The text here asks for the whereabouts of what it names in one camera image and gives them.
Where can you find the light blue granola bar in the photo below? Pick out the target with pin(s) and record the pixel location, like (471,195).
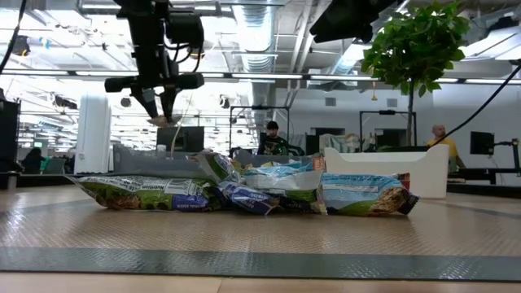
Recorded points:
(362,195)
(285,164)
(285,179)

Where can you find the cloth covered equipment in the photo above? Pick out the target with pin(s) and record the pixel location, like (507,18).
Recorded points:
(342,142)

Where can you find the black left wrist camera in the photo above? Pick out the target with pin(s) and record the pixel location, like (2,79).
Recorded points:
(185,30)

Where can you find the white plastic bin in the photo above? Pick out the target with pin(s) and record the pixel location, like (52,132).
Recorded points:
(386,171)

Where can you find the black monitor on arm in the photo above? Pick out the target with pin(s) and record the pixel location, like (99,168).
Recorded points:
(482,142)

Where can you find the ceiling light strip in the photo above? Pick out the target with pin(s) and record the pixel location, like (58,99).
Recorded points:
(264,76)

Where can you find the black stand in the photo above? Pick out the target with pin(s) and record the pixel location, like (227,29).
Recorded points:
(9,134)

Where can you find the white column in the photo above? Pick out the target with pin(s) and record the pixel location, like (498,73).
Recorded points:
(93,134)

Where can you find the person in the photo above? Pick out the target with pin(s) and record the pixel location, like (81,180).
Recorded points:
(441,136)
(32,160)
(273,142)

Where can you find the black computer monitor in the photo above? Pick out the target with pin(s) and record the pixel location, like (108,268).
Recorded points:
(187,138)

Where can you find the silver ventilation duct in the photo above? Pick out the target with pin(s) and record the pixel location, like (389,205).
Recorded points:
(254,40)

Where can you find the beige mat with grey border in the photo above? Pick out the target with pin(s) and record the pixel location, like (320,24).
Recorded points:
(244,236)

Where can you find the green leafy indoor tree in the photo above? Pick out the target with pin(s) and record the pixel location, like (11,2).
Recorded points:
(411,45)

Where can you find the black metal frame rig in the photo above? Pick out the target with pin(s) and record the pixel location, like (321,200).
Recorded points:
(386,112)
(260,108)

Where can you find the green chair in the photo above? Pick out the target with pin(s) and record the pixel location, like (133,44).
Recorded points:
(55,164)

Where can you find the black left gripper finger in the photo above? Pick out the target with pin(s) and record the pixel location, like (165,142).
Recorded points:
(169,101)
(147,99)

